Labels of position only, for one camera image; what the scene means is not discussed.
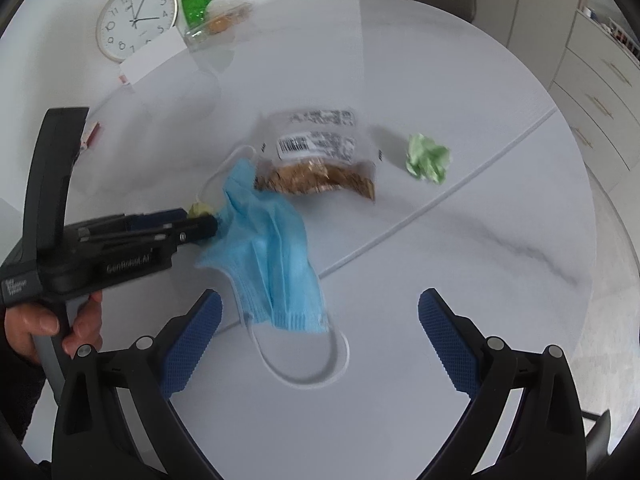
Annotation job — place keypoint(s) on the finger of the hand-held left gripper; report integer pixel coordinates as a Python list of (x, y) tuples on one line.
[(160, 218), (195, 232)]

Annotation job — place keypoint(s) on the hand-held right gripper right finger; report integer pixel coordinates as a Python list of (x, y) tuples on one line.
[(450, 345)]

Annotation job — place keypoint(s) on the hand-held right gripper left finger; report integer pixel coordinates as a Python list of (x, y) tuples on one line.
[(192, 340)]

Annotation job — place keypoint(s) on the yellow-green paper scrap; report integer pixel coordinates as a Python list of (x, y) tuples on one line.
[(200, 208)]

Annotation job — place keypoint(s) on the blue face mask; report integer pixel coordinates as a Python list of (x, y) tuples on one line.
[(270, 255)]

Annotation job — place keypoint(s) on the person's left forearm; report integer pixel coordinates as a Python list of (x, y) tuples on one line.
[(15, 400)]

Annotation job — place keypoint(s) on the person's left hand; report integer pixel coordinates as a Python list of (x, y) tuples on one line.
[(35, 320)]

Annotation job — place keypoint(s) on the red and white small packet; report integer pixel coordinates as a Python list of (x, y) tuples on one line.
[(92, 135)]

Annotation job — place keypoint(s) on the clear snack bag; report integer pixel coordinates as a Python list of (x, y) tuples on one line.
[(315, 160)]

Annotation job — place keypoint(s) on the white card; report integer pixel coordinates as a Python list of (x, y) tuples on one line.
[(150, 60)]

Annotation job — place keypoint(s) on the crumpled green paper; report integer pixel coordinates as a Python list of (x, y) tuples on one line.
[(427, 158)]

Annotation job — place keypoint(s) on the clear plastic bag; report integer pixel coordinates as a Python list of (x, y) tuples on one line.
[(225, 20)]

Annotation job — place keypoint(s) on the green packet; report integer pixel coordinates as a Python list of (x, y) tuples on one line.
[(195, 10)]

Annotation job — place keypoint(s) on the white drawer cabinet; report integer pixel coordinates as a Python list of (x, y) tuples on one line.
[(595, 75)]

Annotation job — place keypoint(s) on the white wall clock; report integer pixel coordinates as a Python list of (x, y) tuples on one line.
[(136, 20)]

